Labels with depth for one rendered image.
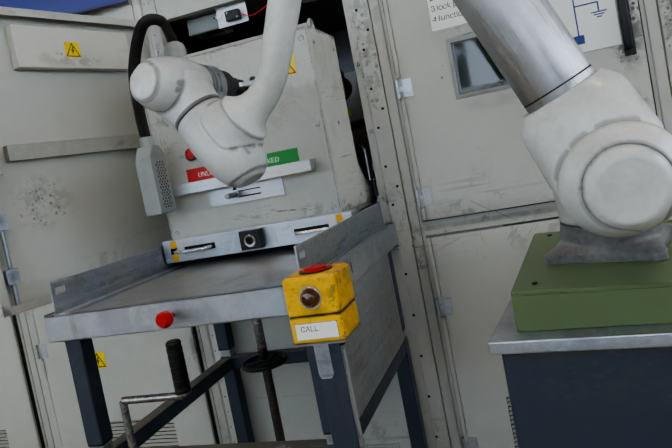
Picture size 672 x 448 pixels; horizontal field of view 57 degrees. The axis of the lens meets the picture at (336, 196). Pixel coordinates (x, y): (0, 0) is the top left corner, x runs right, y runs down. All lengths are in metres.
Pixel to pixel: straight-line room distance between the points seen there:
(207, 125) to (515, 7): 0.56
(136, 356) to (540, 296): 1.53
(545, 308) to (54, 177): 1.28
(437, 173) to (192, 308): 0.79
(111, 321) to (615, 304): 0.93
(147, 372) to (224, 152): 1.22
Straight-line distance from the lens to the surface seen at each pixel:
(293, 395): 2.01
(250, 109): 1.12
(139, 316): 1.32
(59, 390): 2.45
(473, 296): 1.76
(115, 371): 2.28
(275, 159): 1.59
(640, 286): 0.96
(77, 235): 1.80
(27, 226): 1.73
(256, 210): 1.62
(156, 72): 1.16
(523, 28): 0.86
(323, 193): 1.55
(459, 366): 1.83
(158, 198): 1.62
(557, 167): 0.84
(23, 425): 2.61
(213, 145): 1.13
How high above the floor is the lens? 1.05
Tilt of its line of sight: 3 degrees down
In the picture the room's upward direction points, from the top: 11 degrees counter-clockwise
